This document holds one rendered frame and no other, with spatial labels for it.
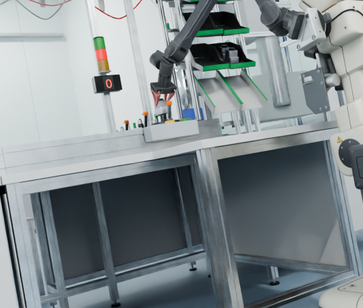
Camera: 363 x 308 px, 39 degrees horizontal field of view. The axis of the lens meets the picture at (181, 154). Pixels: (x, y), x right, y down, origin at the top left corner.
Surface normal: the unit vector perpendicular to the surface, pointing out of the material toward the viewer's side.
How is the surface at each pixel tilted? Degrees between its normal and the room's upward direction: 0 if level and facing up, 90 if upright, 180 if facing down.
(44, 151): 90
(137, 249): 90
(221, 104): 45
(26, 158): 90
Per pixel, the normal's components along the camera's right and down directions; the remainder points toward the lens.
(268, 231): -0.87, 0.15
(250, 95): 0.09, -0.75
